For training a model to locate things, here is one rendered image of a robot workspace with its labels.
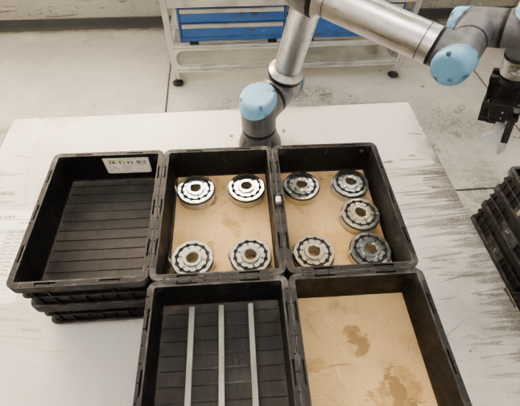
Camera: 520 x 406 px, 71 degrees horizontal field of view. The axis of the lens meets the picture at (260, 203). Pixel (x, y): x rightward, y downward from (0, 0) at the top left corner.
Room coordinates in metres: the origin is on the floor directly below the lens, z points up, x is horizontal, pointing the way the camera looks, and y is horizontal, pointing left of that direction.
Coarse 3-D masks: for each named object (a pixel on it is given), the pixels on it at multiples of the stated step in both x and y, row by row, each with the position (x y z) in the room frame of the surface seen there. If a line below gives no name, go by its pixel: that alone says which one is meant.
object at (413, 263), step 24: (312, 144) 0.77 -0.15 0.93; (336, 144) 0.77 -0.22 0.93; (360, 144) 0.78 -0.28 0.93; (384, 168) 0.68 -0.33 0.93; (288, 240) 0.45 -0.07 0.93; (408, 240) 0.46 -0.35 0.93; (288, 264) 0.39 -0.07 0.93; (360, 264) 0.39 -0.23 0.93; (384, 264) 0.40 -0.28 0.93; (408, 264) 0.39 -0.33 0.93
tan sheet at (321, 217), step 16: (320, 176) 0.74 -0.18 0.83; (320, 192) 0.68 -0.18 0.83; (368, 192) 0.68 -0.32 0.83; (288, 208) 0.62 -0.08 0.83; (304, 208) 0.62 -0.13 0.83; (320, 208) 0.62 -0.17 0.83; (336, 208) 0.62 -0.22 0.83; (288, 224) 0.56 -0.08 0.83; (304, 224) 0.56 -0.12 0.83; (320, 224) 0.57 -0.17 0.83; (336, 224) 0.57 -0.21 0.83; (336, 240) 0.52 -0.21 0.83; (336, 256) 0.47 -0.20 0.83
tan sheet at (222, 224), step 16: (208, 176) 0.73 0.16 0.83; (224, 176) 0.73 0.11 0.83; (224, 192) 0.67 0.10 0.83; (176, 208) 0.61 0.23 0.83; (208, 208) 0.61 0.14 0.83; (224, 208) 0.61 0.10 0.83; (240, 208) 0.61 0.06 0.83; (256, 208) 0.61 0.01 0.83; (176, 224) 0.55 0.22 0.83; (192, 224) 0.56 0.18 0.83; (208, 224) 0.56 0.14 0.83; (224, 224) 0.56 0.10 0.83; (240, 224) 0.56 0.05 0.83; (256, 224) 0.56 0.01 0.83; (176, 240) 0.50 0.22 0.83; (192, 240) 0.50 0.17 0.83; (208, 240) 0.51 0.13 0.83; (224, 240) 0.51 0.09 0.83; (224, 256) 0.46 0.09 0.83; (272, 256) 0.46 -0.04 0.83
